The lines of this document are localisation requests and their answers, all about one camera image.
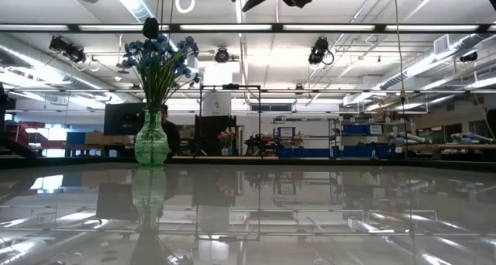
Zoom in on cardboard box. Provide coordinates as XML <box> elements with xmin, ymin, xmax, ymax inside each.
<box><xmin>84</xmin><ymin>131</ymin><xmax>135</xmax><ymax>146</ymax></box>

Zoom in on black stand frame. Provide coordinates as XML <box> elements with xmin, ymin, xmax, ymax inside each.
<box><xmin>199</xmin><ymin>84</ymin><xmax>263</xmax><ymax>160</ymax></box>

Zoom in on row of blue bins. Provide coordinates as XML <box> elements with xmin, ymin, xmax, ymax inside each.
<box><xmin>275</xmin><ymin>143</ymin><xmax>392</xmax><ymax>160</ymax></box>

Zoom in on overhead frame light bar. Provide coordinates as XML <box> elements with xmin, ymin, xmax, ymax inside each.
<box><xmin>0</xmin><ymin>22</ymin><xmax>496</xmax><ymax>35</ymax></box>

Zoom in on blue artificial flower bunch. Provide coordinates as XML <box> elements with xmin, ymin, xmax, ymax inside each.
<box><xmin>121</xmin><ymin>34</ymin><xmax>202</xmax><ymax>111</ymax></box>

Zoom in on wooden bench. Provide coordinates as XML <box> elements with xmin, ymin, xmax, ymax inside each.
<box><xmin>405</xmin><ymin>143</ymin><xmax>496</xmax><ymax>152</ymax></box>

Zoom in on green glass vase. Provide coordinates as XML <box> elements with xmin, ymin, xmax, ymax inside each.
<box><xmin>133</xmin><ymin>108</ymin><xmax>171</xmax><ymax>167</ymax></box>

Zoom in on blue shelf bins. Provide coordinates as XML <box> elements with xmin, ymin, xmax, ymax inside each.
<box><xmin>343</xmin><ymin>124</ymin><xmax>384</xmax><ymax>136</ymax></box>

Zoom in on background pink flower vase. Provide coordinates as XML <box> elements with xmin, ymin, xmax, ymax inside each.
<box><xmin>216</xmin><ymin>126</ymin><xmax>237</xmax><ymax>157</ymax></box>

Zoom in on dark-headed artificial flower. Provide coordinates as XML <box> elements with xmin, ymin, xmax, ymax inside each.
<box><xmin>141</xmin><ymin>16</ymin><xmax>160</xmax><ymax>40</ymax></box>

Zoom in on pale blue roll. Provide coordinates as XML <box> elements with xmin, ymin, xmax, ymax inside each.
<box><xmin>450</xmin><ymin>132</ymin><xmax>495</xmax><ymax>145</ymax></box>
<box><xmin>388</xmin><ymin>131</ymin><xmax>420</xmax><ymax>146</ymax></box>

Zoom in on blue storage bin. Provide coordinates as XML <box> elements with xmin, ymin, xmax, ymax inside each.
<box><xmin>65</xmin><ymin>132</ymin><xmax>87</xmax><ymax>145</ymax></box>

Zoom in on black ceiling fixture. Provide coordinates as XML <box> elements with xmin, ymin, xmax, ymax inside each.
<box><xmin>459</xmin><ymin>50</ymin><xmax>480</xmax><ymax>64</ymax></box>

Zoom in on black table frame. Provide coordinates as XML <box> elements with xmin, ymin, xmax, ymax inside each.
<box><xmin>0</xmin><ymin>155</ymin><xmax>496</xmax><ymax>174</ymax></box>

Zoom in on black ceiling camera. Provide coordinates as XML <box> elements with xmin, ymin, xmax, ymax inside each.
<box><xmin>48</xmin><ymin>35</ymin><xmax>88</xmax><ymax>64</ymax></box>
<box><xmin>214</xmin><ymin>46</ymin><xmax>231</xmax><ymax>64</ymax></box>
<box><xmin>308</xmin><ymin>36</ymin><xmax>336</xmax><ymax>67</ymax></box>

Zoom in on white hanging ring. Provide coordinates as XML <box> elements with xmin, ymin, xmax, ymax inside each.
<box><xmin>174</xmin><ymin>0</ymin><xmax>196</xmax><ymax>15</ymax></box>

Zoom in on white ceiling vent box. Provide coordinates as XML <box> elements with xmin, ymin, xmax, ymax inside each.
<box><xmin>432</xmin><ymin>34</ymin><xmax>450</xmax><ymax>56</ymax></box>

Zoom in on hanging black cable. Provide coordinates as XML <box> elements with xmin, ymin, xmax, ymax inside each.
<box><xmin>391</xmin><ymin>0</ymin><xmax>408</xmax><ymax>160</ymax></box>

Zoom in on person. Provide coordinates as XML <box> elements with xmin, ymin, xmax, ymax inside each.
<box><xmin>160</xmin><ymin>104</ymin><xmax>181</xmax><ymax>158</ymax></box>

